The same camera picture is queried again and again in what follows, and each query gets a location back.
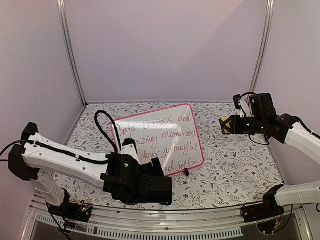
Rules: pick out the black right stand foot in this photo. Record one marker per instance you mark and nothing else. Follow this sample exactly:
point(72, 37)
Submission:
point(186, 172)

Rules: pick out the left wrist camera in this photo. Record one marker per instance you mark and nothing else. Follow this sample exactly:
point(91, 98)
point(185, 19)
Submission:
point(129, 148)

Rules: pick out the pink framed whiteboard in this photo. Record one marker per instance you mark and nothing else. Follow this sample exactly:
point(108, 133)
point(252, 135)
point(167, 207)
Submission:
point(169, 134)

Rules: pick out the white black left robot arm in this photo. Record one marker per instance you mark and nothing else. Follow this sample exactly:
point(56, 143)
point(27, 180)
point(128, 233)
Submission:
point(33, 157)

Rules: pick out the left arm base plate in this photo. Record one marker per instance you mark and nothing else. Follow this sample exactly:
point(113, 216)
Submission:
point(72, 211)

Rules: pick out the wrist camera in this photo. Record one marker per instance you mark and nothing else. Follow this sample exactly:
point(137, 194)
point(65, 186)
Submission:
point(129, 148)
point(241, 104)

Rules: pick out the aluminium frame post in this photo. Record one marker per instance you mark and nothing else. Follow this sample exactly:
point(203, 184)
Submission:
point(61, 7)
point(270, 4)

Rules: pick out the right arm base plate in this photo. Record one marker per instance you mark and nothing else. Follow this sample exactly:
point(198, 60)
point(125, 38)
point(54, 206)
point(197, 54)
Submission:
point(252, 212)

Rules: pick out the left aluminium frame post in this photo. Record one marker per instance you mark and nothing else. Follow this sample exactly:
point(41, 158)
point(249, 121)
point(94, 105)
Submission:
point(61, 7)

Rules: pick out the yellow whiteboard eraser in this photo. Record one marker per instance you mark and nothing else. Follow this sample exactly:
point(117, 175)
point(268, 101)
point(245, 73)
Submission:
point(225, 125)

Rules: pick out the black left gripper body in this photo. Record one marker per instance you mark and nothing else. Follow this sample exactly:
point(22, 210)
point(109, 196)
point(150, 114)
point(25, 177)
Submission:
point(157, 170)

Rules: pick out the right aluminium frame post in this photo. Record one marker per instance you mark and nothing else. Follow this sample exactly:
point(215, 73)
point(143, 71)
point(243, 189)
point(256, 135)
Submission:
point(270, 4)

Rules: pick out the aluminium front rail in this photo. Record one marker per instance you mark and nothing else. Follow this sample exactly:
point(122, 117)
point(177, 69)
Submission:
point(107, 223)

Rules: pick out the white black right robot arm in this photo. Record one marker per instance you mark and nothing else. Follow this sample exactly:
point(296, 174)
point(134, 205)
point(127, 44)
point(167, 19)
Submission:
point(262, 118)

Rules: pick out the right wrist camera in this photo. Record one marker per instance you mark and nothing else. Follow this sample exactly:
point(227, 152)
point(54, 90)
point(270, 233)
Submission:
point(241, 104)

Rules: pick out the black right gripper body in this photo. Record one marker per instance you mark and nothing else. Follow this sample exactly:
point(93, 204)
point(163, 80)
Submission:
point(256, 127)

